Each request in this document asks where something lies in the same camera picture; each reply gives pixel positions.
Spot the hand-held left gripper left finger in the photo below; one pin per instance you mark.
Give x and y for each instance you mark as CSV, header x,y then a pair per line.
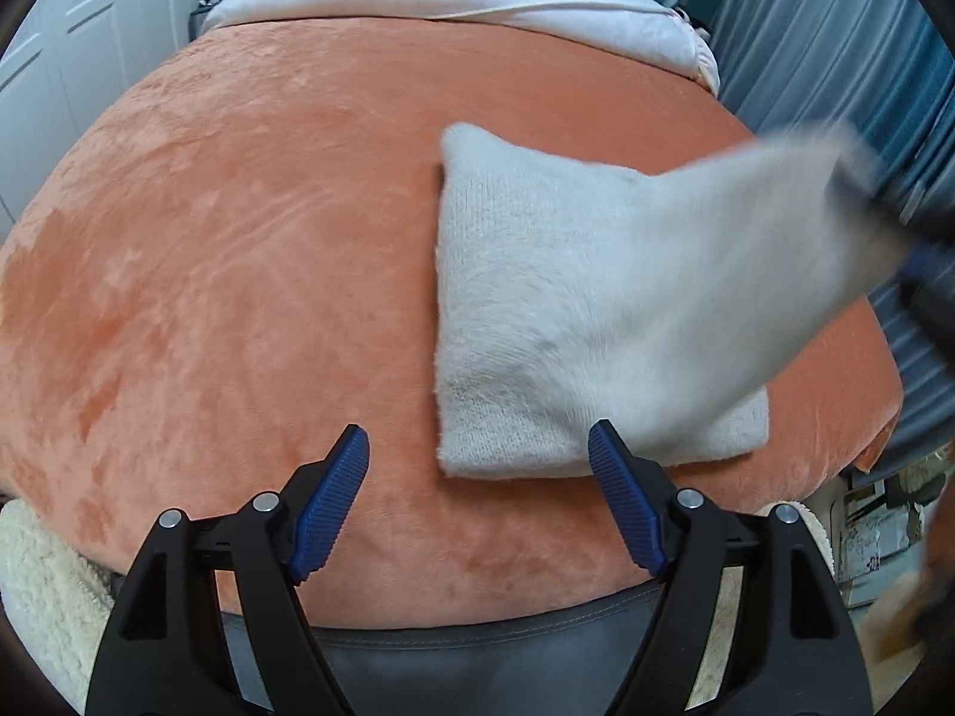
x,y
328,507

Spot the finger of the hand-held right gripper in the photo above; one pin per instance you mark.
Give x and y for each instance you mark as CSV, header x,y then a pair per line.
x,y
877,198
929,276

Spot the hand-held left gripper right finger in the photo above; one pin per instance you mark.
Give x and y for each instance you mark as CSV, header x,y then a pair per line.
x,y
623,500

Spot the grey sweater with black hearts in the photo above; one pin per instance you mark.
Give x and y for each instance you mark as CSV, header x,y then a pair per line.
x,y
559,298

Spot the person's right forearm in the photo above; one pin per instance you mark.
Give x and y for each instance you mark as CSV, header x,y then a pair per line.
x,y
914,597

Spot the blue-grey curtain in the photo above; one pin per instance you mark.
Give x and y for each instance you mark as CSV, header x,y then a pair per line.
x,y
806,37

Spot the grey leather bed footboard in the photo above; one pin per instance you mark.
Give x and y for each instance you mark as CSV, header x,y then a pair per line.
x,y
462,656

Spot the orange plush blanket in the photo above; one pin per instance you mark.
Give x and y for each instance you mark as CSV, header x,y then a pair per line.
x,y
224,276

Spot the patterned storage box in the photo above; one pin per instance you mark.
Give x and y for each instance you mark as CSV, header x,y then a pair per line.
x,y
877,537

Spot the dark bedside table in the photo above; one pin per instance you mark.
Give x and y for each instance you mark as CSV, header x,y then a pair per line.
x,y
205,11

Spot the white wardrobe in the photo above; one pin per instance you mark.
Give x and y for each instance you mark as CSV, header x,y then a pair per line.
x,y
89,22

